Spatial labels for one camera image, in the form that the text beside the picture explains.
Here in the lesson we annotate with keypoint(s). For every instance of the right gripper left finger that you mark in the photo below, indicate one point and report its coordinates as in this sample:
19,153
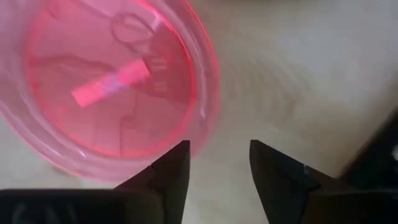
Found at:
168,186

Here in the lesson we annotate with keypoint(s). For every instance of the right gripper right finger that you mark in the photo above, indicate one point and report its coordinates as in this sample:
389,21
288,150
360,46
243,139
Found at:
280,186

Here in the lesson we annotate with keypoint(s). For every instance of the pink translucent small plate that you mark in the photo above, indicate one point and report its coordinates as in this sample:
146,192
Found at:
109,77

